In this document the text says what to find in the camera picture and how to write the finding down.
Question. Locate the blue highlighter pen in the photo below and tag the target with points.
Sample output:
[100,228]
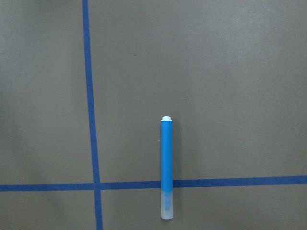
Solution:
[166,148]

